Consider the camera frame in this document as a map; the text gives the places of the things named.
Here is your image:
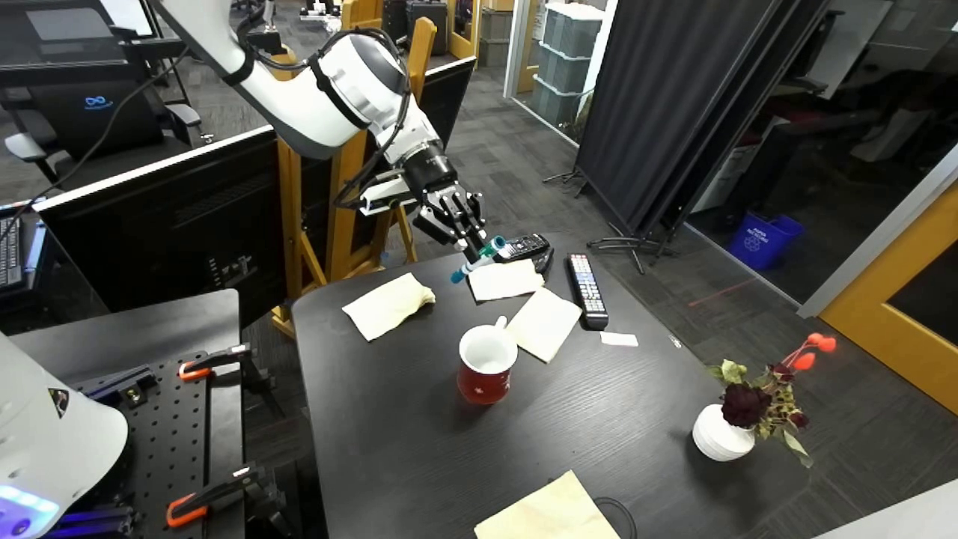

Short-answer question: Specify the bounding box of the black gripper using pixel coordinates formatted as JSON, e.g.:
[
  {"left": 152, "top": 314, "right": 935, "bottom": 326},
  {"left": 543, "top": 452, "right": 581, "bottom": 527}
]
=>
[{"left": 399, "top": 145, "right": 494, "bottom": 257}]

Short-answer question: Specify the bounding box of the teal and white marker pen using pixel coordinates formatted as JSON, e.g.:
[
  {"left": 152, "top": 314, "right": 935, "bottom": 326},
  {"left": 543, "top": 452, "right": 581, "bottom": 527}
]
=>
[{"left": 447, "top": 238, "right": 515, "bottom": 289}]

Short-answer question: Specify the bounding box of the black desk partition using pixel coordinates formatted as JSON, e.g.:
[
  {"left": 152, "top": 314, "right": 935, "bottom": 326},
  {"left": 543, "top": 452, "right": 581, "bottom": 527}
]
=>
[{"left": 34, "top": 124, "right": 295, "bottom": 326}]

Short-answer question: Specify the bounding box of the cream cloth napkin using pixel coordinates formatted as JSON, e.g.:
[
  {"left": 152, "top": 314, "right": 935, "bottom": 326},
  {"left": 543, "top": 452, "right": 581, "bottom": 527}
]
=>
[{"left": 341, "top": 269, "right": 441, "bottom": 345}]

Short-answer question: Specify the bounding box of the black clamp with orange handle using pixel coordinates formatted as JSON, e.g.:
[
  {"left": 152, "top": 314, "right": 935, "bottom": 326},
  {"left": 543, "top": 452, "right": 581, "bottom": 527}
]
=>
[
  {"left": 163, "top": 464, "right": 263, "bottom": 530},
  {"left": 178, "top": 342, "right": 251, "bottom": 390}
]

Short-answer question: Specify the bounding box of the red mug with white print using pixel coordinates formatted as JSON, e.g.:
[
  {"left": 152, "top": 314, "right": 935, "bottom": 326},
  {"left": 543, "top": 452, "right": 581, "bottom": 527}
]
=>
[{"left": 456, "top": 314, "right": 521, "bottom": 410}]

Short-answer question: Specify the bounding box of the grey storage box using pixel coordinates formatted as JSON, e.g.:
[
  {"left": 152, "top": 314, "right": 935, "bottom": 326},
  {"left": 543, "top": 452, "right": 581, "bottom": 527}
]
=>
[
  {"left": 543, "top": 0, "right": 608, "bottom": 58},
  {"left": 528, "top": 73, "right": 581, "bottom": 130},
  {"left": 537, "top": 39, "right": 594, "bottom": 98}
]

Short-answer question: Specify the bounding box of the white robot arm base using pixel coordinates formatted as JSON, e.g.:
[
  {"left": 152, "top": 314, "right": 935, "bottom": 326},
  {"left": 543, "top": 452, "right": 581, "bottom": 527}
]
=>
[{"left": 0, "top": 334, "right": 133, "bottom": 539}]

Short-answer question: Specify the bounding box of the blue plastic bin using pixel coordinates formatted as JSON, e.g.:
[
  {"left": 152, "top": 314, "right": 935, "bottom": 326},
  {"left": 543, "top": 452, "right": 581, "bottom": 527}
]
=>
[{"left": 726, "top": 211, "right": 805, "bottom": 277}]

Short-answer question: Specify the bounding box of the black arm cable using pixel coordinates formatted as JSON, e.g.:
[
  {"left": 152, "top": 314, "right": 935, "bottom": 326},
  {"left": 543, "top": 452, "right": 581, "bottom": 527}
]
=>
[{"left": 304, "top": 28, "right": 413, "bottom": 212}]

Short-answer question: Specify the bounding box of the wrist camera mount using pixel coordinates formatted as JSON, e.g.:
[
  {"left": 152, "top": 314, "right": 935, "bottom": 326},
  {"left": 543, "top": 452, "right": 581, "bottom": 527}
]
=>
[{"left": 356, "top": 170, "right": 413, "bottom": 220}]

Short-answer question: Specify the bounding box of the yellow wooden door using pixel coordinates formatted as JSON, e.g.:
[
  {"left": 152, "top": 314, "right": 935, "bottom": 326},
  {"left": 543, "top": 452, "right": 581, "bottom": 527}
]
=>
[{"left": 822, "top": 182, "right": 958, "bottom": 417}]

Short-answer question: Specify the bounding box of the dark artificial flower bunch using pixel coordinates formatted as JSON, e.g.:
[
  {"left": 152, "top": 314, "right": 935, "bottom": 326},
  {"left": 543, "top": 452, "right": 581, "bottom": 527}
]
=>
[{"left": 714, "top": 329, "right": 843, "bottom": 471}]

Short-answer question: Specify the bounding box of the black curtain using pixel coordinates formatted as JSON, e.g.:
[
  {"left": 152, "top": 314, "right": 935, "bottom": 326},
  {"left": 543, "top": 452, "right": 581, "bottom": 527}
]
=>
[{"left": 579, "top": 0, "right": 834, "bottom": 238}]

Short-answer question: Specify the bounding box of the white round vase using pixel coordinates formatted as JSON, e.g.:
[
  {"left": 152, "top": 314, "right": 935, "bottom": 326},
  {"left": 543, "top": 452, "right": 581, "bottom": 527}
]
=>
[{"left": 688, "top": 401, "right": 757, "bottom": 464}]

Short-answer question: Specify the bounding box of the long black remote control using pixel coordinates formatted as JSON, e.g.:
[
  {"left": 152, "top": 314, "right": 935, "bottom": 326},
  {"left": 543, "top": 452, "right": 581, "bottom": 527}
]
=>
[{"left": 567, "top": 253, "right": 614, "bottom": 334}]

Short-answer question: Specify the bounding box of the white paper sheet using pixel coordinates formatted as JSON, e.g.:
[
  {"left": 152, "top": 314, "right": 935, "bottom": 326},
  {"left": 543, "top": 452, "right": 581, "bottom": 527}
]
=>
[{"left": 503, "top": 286, "right": 585, "bottom": 366}]

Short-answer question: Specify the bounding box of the black perforated robot stand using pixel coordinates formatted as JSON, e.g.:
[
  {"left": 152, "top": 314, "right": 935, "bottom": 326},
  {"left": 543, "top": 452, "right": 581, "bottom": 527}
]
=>
[{"left": 9, "top": 289, "right": 251, "bottom": 539}]

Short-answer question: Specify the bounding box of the black office chair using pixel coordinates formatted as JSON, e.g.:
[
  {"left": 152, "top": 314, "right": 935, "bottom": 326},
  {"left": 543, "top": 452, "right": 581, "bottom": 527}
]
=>
[{"left": 0, "top": 39, "right": 203, "bottom": 182}]

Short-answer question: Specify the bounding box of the yellow wooden chair frame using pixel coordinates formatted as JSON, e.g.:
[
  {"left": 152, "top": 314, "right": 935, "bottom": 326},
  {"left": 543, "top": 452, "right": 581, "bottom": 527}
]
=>
[{"left": 274, "top": 13, "right": 444, "bottom": 339}]

